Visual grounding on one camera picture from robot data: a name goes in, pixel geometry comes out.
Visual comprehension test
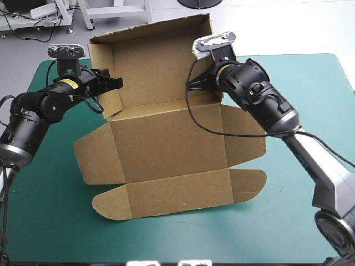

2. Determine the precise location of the white power strip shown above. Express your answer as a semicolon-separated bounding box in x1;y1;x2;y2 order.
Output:
29;2;57;21

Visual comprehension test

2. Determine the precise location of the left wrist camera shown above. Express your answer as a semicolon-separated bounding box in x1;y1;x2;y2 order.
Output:
47;44;86;77

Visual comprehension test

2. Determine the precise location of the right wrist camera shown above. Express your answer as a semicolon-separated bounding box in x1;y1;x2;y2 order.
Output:
191;31;237;67

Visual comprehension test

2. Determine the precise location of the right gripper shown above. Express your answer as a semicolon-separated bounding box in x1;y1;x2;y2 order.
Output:
186;65;222;92

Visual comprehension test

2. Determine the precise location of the white wheeled cart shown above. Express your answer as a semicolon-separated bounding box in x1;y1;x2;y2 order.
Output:
0;0;75;35

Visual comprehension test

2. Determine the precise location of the dark round chair base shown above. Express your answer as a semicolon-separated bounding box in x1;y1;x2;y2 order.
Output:
177;0;224;9

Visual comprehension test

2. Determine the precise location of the black cable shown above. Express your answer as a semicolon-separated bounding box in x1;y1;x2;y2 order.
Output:
185;58;355;168
45;59;105;114

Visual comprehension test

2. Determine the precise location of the white metal frame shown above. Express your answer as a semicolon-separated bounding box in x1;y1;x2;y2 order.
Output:
77;0;154;30

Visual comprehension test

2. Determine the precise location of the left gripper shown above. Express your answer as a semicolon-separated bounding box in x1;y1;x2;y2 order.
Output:
79;68;124;97

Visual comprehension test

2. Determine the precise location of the brown cardboard box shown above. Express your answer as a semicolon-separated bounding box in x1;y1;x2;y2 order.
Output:
73;12;268;222

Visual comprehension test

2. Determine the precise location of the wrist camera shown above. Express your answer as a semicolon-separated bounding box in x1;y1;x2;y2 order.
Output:
47;44;86;77
191;31;237;67

